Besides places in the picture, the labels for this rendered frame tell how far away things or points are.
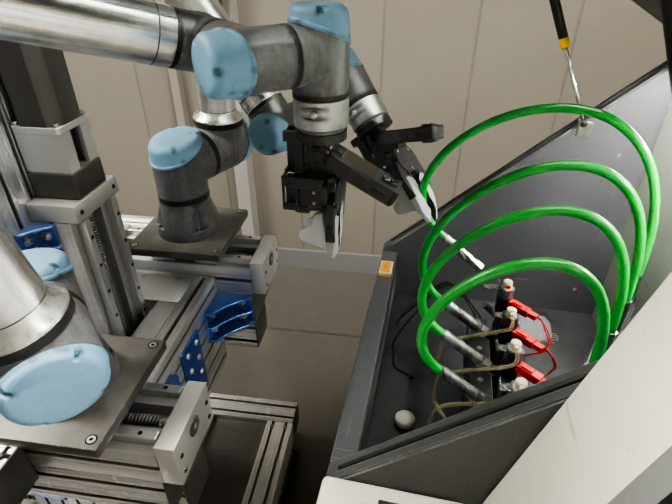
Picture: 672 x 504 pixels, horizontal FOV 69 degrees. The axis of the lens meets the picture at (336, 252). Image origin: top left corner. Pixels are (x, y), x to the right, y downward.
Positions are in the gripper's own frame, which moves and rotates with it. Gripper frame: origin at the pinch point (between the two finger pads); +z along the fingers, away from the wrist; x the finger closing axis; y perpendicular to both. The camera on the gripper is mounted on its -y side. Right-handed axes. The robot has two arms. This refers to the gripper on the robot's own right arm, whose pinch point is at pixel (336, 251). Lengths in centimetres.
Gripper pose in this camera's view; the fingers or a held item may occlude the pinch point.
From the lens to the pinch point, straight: 77.5
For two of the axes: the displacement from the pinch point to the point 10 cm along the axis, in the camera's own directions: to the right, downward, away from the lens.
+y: -9.8, -1.1, 1.8
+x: -2.1, 5.3, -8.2
